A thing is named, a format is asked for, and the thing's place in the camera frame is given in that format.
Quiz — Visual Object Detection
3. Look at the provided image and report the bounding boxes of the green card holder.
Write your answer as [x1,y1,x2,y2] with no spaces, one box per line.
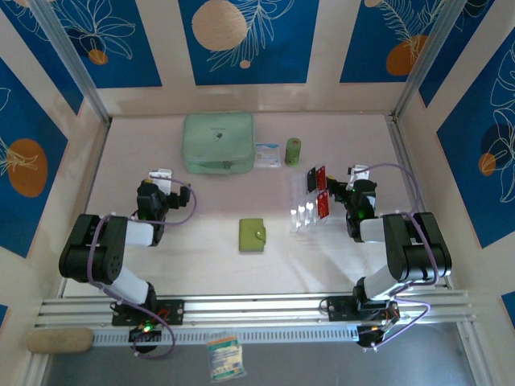
[238,218,266,254]

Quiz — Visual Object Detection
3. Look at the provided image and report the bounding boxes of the green cylindrical bottle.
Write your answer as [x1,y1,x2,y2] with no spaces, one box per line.
[284,137,303,167]

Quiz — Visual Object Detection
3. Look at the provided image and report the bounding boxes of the white blue surgical mask packet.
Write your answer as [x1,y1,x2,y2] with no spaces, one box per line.
[254,142,282,169]

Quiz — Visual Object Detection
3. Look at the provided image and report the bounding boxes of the mint green zipper pouch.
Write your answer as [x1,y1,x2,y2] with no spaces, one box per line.
[179,111,258,175]

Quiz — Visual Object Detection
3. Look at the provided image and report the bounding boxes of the black controller box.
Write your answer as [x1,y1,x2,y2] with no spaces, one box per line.
[128,325,163,355]

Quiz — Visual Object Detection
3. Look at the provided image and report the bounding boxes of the beige foam roll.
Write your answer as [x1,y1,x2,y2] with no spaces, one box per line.
[27,326,95,355]

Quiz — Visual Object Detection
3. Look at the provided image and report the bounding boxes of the teal printed plastic packet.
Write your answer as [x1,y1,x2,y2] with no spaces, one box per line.
[206,335,248,383]

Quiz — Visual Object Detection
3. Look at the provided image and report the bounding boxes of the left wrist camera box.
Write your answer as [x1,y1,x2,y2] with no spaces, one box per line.
[147,167,174,191]

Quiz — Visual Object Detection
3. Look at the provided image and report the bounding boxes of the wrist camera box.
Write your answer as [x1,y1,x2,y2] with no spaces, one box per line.
[348,163,371,182]
[147,167,174,191]

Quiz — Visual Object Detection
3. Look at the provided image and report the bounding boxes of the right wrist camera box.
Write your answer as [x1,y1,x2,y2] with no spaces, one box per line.
[348,163,371,182]

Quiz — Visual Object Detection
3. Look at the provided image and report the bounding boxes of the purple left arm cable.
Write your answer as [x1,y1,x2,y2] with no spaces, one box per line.
[86,179,198,359]

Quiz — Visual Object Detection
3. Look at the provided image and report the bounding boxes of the aluminium side rail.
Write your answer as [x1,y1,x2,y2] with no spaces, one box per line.
[387,116,455,290]

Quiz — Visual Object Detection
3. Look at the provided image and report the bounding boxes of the aluminium frame post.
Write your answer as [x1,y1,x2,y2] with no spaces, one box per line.
[30,0,113,125]
[392,0,471,123]

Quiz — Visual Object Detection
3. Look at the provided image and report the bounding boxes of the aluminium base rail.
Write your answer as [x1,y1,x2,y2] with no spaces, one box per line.
[34,289,478,329]

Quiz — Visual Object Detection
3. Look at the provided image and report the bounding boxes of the white slotted cable duct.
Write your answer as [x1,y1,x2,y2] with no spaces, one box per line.
[92,324,360,347]

